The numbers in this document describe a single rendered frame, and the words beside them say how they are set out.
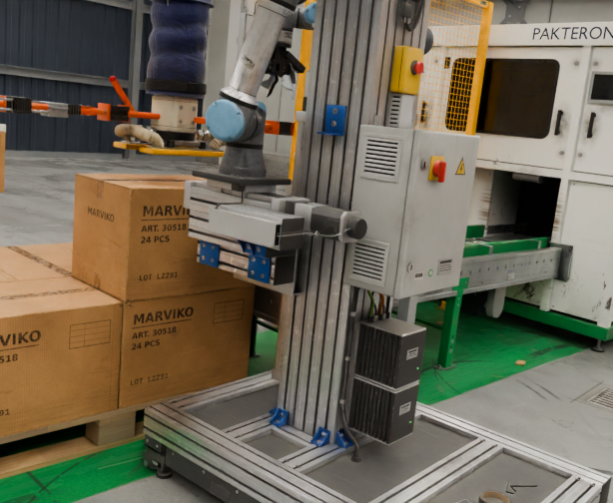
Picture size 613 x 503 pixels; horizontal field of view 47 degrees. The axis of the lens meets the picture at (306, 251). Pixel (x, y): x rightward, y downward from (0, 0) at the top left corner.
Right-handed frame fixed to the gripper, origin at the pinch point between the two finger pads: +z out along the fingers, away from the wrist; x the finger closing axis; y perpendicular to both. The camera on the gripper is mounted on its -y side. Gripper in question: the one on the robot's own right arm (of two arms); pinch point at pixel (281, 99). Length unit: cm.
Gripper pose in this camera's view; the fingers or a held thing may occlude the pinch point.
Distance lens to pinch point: 272.3
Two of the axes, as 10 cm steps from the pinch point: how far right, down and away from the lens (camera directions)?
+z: -1.0, 9.8, 1.9
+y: -7.3, 0.6, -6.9
